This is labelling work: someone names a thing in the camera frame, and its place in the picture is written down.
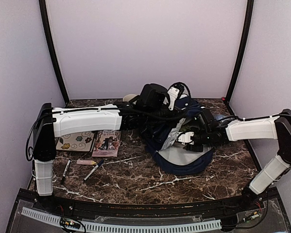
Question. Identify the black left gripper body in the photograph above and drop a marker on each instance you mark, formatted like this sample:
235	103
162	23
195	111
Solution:
156	114

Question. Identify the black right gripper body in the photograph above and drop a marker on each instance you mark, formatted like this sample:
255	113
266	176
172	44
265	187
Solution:
204	137

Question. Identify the navy blue student backpack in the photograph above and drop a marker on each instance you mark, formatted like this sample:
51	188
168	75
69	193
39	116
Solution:
170	155

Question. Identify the pink Taming of Shrew book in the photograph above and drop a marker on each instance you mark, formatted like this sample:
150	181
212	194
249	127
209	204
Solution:
107	144

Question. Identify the orange 39-Storey Treehouse book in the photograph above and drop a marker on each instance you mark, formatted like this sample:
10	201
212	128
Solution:
185	128

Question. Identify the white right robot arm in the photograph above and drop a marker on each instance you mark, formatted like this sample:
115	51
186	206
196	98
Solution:
276	127

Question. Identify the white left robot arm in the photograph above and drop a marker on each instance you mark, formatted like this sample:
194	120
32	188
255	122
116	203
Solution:
53	123

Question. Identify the cream seashell mug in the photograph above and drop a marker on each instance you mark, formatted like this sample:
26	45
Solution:
129	97

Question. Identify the blue pen beside plate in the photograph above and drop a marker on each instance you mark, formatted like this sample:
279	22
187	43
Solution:
94	143

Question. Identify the blue capped marker pen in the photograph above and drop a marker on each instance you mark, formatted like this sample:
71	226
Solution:
93	170

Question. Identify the pink crayon shaped eraser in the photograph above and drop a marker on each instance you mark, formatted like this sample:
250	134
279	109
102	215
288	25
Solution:
85	162

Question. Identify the black marker pen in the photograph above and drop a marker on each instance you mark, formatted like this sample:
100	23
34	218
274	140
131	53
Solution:
65	172

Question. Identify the black front table rail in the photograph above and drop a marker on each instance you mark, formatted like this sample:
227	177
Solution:
86	209

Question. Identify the black right frame post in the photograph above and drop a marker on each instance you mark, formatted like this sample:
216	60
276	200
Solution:
241	51

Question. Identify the black frame post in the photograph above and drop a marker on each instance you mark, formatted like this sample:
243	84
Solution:
241	51
51	50

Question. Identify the white cable duct strip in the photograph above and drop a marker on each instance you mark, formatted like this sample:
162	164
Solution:
86	226

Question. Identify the black left frame post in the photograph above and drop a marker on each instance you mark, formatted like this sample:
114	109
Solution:
51	50

